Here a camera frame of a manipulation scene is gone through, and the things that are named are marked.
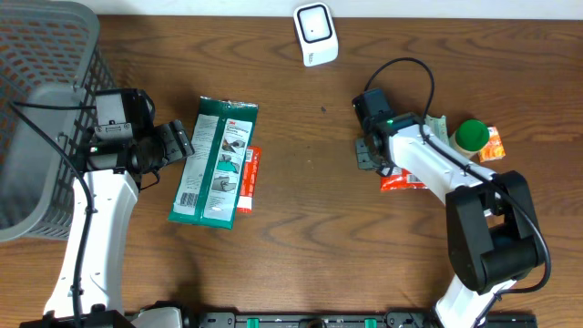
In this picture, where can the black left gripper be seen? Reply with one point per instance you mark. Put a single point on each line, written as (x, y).
(176, 139)

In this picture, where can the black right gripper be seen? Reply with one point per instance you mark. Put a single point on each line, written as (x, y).
(363, 160)

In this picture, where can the red snack bag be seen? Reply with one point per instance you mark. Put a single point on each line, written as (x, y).
(401, 179)

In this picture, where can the green 3M wipes pack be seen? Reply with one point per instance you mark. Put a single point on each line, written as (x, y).
(209, 188)

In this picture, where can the light green snack packet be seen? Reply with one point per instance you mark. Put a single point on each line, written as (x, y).
(439, 127)

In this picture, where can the red white packet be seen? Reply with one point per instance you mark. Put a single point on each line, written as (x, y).
(249, 178)

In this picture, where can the green lid jar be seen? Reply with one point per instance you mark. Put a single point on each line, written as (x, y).
(469, 138)

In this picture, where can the small orange carton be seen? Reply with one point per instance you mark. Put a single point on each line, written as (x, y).
(493, 149)

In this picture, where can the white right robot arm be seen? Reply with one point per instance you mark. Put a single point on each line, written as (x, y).
(493, 238)

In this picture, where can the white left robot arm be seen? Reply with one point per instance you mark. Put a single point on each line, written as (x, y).
(109, 167)

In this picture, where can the white barcode scanner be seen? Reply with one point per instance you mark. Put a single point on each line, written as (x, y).
(316, 34)

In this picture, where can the grey plastic mesh basket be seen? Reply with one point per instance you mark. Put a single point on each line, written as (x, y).
(51, 69)

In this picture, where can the black mounting rail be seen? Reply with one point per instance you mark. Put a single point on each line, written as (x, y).
(388, 320)

